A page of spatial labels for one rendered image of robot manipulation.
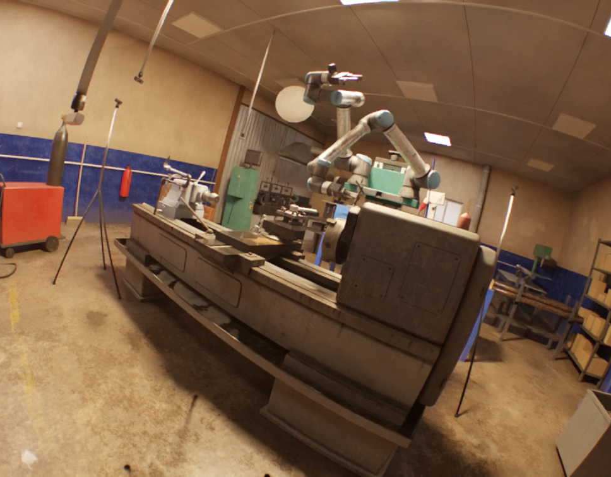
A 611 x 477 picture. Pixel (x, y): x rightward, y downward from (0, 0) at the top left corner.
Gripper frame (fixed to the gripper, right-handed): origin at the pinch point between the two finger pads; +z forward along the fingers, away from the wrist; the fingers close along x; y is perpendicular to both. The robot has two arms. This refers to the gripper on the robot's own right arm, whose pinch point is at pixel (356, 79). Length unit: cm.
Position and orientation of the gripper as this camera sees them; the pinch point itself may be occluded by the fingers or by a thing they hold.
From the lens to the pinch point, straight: 175.7
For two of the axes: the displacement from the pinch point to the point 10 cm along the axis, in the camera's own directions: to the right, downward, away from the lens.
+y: 1.7, 7.2, 6.7
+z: 8.1, 2.9, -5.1
